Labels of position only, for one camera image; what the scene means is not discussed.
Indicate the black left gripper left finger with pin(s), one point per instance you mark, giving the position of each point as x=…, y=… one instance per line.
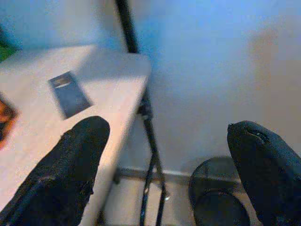
x=58, y=169

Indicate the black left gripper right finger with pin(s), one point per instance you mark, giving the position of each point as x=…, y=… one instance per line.
x=270, y=176

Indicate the black desk leg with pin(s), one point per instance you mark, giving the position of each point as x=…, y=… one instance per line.
x=116, y=175

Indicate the black round waste bin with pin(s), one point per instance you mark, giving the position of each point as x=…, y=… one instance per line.
x=211, y=188

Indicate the orange patterned object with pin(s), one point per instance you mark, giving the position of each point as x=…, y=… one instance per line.
x=5, y=113

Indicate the green object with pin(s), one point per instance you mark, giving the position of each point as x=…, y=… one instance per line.
x=5, y=53

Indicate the black tripod stand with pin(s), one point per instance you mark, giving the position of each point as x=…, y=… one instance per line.
x=128, y=30

